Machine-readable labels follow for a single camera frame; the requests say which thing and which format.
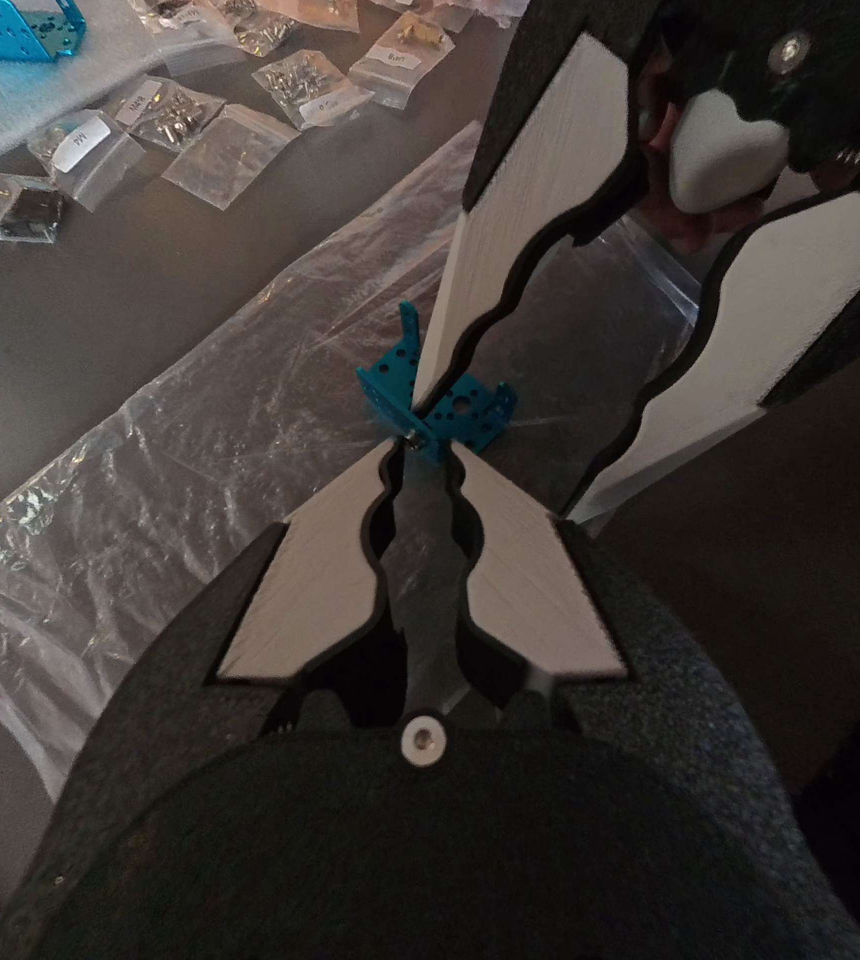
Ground large clear plastic bag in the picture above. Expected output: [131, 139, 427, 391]
[0, 120, 704, 804]

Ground pile of small screw bags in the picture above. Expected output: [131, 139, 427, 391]
[0, 0, 461, 245]

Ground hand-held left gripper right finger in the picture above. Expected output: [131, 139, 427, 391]
[445, 442, 633, 685]

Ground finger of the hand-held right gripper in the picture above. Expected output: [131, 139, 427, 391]
[563, 191, 860, 526]
[411, 33, 648, 411]

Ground blue metal u-shaped bracket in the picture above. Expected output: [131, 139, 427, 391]
[0, 0, 89, 65]

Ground blue perforated metal bracket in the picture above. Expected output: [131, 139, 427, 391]
[355, 300, 521, 455]

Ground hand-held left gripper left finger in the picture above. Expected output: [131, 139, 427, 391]
[205, 438, 408, 687]

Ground person's right hand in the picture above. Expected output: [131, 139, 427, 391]
[638, 63, 768, 258]

